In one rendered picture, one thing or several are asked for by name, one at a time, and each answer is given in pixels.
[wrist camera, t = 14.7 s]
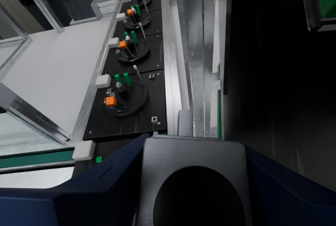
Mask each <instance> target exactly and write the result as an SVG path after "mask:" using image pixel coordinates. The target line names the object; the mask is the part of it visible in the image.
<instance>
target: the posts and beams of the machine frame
mask: <svg viewBox="0 0 336 226"><path fill-rule="evenodd" d="M34 2H35V3H36V5H37V6H38V7H39V9H40V10H41V11H42V13H43V14H44V16H45V17H46V18H47V20H48V21H49V22H50V24H51V25H52V27H53V28H54V29H55V31H56V32H57V33H62V32H64V30H65V27H64V26H63V24H62V23H61V21H60V20H59V19H58V17H57V16H56V14H55V13H54V11H53V10H52V8H51V7H50V5H49V4H48V2H47V1H46V0H34Z"/></svg>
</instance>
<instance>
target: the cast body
mask: <svg viewBox="0 0 336 226"><path fill-rule="evenodd" d="M193 118H194V112H193V110H185V109H180V110H179V113H178V117H177V136H176V135H158V134H155V135H152V137H149V138H146V140H145V142H144V144H143V153H142V162H141V172H140V182H139V191H138V201H137V211H136V220H135V226H253V221H252V211H251V202H250V192H249V182H248V172H247V162H246V152H245V147H244V145H243V144H242V143H239V142H236V141H223V140H222V139H220V138H212V137H194V136H193Z"/></svg>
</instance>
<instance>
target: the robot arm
mask: <svg viewBox="0 0 336 226"><path fill-rule="evenodd" d="M149 137H151V135H150V134H146V133H144V134H142V135H140V136H139V137H137V138H136V139H134V140H133V141H131V142H130V143H128V144H127V145H125V146H124V147H122V148H121V149H119V150H118V151H116V152H115V153H113V154H112V155H110V156H109V157H107V158H105V159H104V160H102V161H101V162H99V163H98V164H96V165H94V166H93V167H91V168H89V169H87V170H86V171H84V172H82V173H80V174H78V175H76V176H75V177H73V178H71V179H69V180H67V181H65V182H64V183H62V184H60V185H57V186H55V187H51V188H46V189H38V188H0V226H132V223H133V219H134V216H135V212H136V209H137V205H138V195H139V185H140V176H141V166H142V157H143V147H144V142H145V140H146V138H149ZM225 141H236V142H239V141H238V140H236V139H234V138H226V139H225ZM239 143H241V142H239ZM242 144H243V143H242ZM243 145H244V148H245V156H246V166H247V176H248V186H249V196H250V205H251V215H252V225H253V226H336V192H334V191H332V190H330V189H328V188H326V187H324V186H322V185H320V184H318V183H316V182H314V181H312V180H310V179H308V178H306V177H304V176H302V175H300V174H298V173H296V172H294V171H292V170H291V169H289V168H287V167H284V166H283V165H281V164H280V163H278V162H276V161H274V160H272V159H270V158H269V157H267V156H265V155H263V154H261V153H260V152H258V151H256V150H254V149H252V148H250V147H249V146H247V145H245V144H243Z"/></svg>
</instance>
